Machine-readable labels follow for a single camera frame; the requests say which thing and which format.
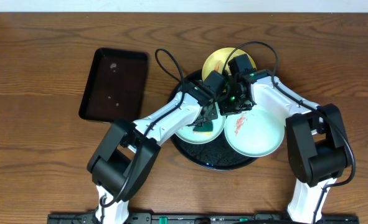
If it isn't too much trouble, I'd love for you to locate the yellow plate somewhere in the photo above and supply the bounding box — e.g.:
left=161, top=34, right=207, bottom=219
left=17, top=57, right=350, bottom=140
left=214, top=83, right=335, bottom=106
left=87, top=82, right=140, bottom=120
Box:
left=202, top=47, right=257, bottom=81

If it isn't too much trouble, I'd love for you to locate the black cable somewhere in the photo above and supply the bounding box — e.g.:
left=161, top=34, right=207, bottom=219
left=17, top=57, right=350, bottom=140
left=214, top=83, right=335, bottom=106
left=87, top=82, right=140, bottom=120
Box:
left=222, top=40, right=357, bottom=224
left=98, top=48, right=185, bottom=208

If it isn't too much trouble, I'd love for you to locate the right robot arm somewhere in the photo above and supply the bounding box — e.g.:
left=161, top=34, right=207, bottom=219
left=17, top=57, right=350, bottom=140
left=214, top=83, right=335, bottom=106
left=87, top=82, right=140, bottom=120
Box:
left=219, top=70, right=355, bottom=223

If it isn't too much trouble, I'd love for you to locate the right black cable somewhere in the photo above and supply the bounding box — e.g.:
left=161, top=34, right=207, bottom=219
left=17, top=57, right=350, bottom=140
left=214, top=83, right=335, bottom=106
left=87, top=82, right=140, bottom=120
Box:
left=222, top=40, right=357, bottom=224

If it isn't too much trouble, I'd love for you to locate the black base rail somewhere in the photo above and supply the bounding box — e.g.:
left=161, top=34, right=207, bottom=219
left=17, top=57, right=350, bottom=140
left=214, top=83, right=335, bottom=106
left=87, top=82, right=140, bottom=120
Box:
left=47, top=212, right=359, bottom=224

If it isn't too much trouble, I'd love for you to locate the black rectangular tray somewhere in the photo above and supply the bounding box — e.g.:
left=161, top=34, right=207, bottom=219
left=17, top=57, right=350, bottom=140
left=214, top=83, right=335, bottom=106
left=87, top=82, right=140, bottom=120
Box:
left=78, top=48, right=149, bottom=123

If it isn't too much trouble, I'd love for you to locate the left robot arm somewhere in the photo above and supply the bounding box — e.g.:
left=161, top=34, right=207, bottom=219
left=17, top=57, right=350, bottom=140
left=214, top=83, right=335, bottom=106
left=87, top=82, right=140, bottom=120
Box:
left=87, top=81, right=224, bottom=223

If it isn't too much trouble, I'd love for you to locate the round black tray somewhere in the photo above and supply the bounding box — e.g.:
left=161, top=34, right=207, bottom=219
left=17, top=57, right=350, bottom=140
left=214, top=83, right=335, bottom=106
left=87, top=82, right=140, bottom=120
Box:
left=167, top=68, right=261, bottom=171

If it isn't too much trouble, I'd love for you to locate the left black cable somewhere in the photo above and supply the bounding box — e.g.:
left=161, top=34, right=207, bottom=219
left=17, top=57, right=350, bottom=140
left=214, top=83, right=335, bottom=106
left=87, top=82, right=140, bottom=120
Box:
left=98, top=48, right=185, bottom=208

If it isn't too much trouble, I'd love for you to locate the light blue plate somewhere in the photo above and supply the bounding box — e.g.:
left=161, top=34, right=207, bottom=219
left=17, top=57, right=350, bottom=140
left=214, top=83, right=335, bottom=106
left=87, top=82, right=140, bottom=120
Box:
left=224, top=105, right=285, bottom=157
left=176, top=103, right=226, bottom=144

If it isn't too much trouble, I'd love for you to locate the green yellow sponge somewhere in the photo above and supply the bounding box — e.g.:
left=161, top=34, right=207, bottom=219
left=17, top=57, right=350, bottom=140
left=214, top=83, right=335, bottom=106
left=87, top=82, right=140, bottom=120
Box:
left=192, top=121, right=214, bottom=136

